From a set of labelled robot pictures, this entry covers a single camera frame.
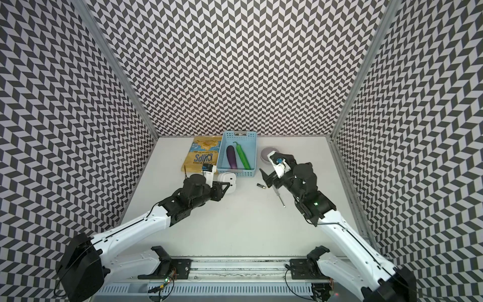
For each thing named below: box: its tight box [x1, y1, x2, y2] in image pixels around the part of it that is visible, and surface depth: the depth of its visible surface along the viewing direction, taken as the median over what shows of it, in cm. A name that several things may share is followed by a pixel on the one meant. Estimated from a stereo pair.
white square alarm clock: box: [217, 171, 237, 194], surface depth 79 cm
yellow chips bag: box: [181, 135, 223, 174], surface depth 110 cm
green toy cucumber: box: [232, 141, 251, 170], surface depth 110 cm
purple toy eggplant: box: [226, 145, 238, 170], surface depth 108 cm
